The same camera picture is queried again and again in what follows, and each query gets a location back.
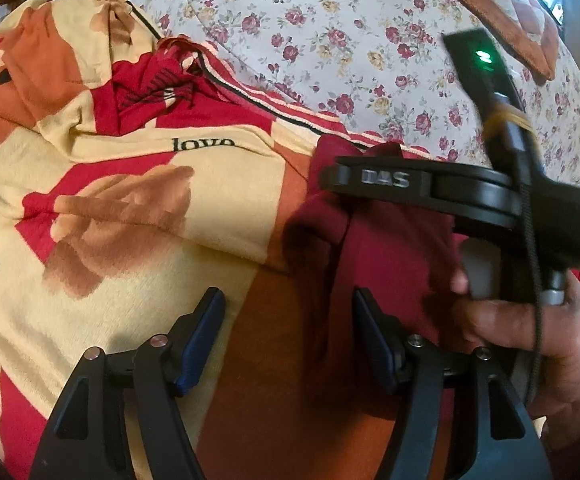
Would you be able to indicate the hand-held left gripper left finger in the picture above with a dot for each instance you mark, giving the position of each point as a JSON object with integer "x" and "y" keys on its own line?
{"x": 200, "y": 340}

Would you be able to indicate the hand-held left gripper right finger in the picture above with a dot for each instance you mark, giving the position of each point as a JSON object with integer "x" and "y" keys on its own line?
{"x": 375, "y": 345}

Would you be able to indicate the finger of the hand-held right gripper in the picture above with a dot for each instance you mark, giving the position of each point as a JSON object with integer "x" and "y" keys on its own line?
{"x": 385, "y": 178}

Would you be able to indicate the maroon fleece garment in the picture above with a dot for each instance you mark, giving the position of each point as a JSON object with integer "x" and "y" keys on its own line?
{"x": 395, "y": 260}

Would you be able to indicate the person's right hand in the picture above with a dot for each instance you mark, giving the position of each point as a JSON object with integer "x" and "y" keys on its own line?
{"x": 570, "y": 360}

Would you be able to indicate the printed red and cream blanket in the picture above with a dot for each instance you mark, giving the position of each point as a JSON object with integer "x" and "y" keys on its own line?
{"x": 120, "y": 260}

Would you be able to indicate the floral bed sheet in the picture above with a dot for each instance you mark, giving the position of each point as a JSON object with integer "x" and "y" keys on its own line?
{"x": 345, "y": 20}

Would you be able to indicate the brown quilted cushion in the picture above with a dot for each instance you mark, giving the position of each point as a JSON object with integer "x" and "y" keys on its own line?
{"x": 525, "y": 15}

